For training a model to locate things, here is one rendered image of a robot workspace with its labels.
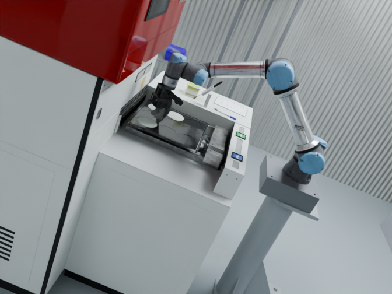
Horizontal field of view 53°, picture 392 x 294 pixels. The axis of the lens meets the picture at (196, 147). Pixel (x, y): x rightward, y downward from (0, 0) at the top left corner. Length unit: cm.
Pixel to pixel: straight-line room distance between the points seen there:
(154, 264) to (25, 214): 65
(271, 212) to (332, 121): 252
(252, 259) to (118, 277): 73
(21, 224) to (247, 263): 120
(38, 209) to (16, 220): 13
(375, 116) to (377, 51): 69
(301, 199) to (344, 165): 278
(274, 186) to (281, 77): 54
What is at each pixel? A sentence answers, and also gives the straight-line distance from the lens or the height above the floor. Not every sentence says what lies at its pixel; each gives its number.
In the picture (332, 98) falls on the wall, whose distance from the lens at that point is 440.
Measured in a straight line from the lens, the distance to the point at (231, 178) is 173.
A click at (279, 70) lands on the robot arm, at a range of 172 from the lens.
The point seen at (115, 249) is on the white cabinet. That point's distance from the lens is 202.
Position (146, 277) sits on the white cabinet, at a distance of 208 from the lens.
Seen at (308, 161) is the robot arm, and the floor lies 109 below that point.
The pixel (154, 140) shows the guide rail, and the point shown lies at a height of 84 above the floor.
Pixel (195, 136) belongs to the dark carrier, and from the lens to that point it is 201.
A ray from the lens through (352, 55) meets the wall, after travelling 432.
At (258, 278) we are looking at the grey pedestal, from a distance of 247.
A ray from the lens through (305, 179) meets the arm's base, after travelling 202.
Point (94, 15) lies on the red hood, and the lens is 137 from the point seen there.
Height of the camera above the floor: 174
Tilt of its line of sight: 26 degrees down
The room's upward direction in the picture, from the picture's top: 23 degrees clockwise
